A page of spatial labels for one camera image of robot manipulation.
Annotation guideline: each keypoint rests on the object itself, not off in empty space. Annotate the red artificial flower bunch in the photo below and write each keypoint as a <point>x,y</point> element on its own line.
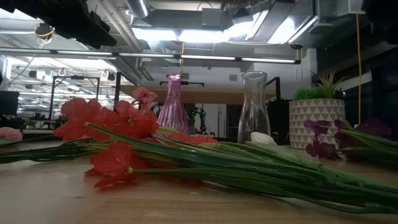
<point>124,124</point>

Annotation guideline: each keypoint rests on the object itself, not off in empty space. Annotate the clear glass vase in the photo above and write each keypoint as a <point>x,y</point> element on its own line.
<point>254,105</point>

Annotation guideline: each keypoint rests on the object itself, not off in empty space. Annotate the silver ventilation duct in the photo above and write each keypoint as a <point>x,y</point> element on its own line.
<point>138,7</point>

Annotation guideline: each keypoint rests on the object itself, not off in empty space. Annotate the pink artificial flower bunch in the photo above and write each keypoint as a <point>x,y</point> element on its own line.
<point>144,96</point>

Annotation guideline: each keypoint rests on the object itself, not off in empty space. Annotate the potted plant triangle-patterned pot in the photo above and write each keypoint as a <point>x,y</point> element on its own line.
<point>317,118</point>

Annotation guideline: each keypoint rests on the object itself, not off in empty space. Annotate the black monitor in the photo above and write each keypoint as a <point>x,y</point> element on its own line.
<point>8,102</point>

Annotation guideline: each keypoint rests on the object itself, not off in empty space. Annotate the purple artificial flower bunch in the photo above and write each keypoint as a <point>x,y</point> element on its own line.
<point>320,146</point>

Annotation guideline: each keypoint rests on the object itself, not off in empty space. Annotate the pink ribbed glass vase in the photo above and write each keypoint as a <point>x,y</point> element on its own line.
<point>173,112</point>

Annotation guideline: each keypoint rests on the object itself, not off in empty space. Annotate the black background camera bar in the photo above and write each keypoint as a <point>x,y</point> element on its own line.
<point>186,83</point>

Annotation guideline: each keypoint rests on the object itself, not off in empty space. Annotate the white artificial tulip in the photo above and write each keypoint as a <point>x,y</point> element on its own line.
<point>262,138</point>

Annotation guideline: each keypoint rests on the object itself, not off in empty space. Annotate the grey wall vent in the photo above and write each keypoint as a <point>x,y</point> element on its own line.
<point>233,77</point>

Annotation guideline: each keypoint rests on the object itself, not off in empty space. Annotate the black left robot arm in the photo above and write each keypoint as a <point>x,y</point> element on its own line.
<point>68,18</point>

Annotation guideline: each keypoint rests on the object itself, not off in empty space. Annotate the black background robot arm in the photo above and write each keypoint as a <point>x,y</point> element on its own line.
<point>200,119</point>

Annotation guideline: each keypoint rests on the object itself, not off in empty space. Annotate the black background rig frame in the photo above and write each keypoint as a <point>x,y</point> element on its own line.
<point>74,77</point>

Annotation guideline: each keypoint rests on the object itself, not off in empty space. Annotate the long LED light bar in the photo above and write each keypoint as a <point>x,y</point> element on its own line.
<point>149,55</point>

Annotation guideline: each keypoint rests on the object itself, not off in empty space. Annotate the wooden shelf black frame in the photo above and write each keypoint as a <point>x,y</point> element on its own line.
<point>211,95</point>

